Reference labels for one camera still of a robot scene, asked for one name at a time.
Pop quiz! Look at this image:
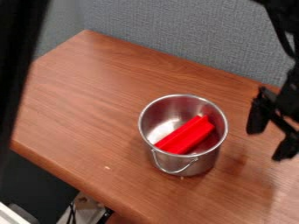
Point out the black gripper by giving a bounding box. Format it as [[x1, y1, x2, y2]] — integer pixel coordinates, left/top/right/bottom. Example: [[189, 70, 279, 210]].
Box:
[[247, 67, 299, 161]]

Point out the red rectangular block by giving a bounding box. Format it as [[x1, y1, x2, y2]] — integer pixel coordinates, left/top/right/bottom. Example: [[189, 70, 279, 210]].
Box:
[[153, 115, 215, 155]]

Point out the metal pot with handles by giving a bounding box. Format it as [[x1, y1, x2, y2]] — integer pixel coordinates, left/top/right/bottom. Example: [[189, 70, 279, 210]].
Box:
[[137, 94, 229, 177]]

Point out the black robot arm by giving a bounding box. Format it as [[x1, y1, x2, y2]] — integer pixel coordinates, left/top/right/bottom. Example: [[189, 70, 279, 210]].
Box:
[[0, 0, 299, 184]]

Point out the white object bottom left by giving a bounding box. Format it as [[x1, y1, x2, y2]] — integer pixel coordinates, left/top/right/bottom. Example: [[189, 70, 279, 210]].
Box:
[[0, 202, 30, 224]]

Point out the metal table leg frame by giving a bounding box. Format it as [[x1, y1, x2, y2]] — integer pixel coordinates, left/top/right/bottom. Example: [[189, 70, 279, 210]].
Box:
[[57, 192, 113, 224]]

